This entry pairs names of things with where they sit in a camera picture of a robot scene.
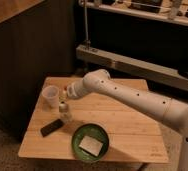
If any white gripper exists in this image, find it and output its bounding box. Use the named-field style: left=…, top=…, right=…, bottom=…
left=66, top=81, right=85, bottom=99

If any small clear bottle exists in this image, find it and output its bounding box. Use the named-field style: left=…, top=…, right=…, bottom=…
left=59, top=102, right=72, bottom=123

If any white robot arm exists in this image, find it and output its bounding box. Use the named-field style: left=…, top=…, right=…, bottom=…
left=67, top=69, right=188, bottom=171

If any translucent plastic cup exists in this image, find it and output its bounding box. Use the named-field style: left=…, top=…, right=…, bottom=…
left=42, top=85, right=59, bottom=108

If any black rectangular block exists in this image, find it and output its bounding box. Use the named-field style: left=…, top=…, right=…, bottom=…
left=40, top=119, right=64, bottom=137

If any green round plate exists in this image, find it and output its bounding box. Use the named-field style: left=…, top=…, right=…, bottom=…
left=71, top=123, right=109, bottom=163

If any white sponge block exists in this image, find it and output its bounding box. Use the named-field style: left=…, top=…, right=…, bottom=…
left=79, top=136, right=103, bottom=156

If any dark wooden cabinet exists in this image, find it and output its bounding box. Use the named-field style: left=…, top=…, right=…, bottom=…
left=0, top=0, right=75, bottom=140

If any small wooden table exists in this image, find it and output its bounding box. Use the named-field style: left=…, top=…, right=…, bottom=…
left=17, top=76, right=170, bottom=164

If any metal shelf rack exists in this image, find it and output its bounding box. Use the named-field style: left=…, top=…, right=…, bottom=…
left=76, top=0, right=188, bottom=91

